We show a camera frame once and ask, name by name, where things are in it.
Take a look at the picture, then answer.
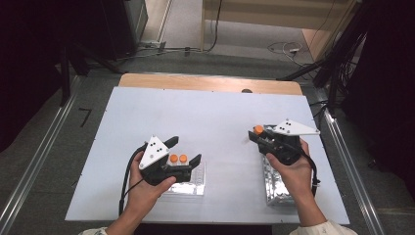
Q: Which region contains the wooden table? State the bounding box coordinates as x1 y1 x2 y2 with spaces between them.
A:
117 72 303 96

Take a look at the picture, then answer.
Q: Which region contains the grey power strip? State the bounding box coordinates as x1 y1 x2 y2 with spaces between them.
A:
138 39 167 53

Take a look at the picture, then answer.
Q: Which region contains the right hand-held gripper black cable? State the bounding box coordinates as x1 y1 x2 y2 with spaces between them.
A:
293 143 322 197

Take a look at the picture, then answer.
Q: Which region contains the white floor cable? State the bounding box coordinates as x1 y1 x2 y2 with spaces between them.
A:
267 40 306 67

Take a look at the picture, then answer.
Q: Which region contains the black cabinet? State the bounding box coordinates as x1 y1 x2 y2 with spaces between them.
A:
97 0 150 62

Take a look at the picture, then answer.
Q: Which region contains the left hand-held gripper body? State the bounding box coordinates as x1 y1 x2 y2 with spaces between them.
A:
138 135 193 187

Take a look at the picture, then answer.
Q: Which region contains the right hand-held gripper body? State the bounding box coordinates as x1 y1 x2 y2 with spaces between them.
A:
257 118 321 165

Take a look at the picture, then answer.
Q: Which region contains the left hand-held gripper black cable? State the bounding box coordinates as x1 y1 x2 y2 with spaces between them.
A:
117 145 146 216

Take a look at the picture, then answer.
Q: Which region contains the aluminium floor rail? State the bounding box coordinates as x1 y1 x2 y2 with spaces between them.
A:
0 74 82 235
321 107 388 235

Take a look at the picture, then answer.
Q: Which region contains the black stand with cables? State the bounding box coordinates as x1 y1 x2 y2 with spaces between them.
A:
277 0 371 116

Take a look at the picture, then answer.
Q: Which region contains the black hanging cable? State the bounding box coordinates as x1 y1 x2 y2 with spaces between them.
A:
204 0 224 53

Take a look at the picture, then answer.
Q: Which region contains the black metal stand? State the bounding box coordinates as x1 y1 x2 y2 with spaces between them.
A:
58 42 125 107

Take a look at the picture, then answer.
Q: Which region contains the person's right hand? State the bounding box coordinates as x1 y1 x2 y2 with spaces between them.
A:
265 140 316 201

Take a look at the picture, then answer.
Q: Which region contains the clear plastic well plate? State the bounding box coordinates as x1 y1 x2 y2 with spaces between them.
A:
162 160 208 197

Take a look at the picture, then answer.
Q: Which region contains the person's left hand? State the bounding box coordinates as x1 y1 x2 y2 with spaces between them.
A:
128 152 177 210

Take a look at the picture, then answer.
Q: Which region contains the white table board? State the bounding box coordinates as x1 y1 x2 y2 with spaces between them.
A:
65 86 350 226

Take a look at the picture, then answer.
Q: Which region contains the hand-held gripper black cable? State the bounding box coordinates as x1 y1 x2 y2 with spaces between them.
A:
117 145 146 216
293 143 322 197

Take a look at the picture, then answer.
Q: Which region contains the light wooden furniture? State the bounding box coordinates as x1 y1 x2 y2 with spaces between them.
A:
200 0 360 63

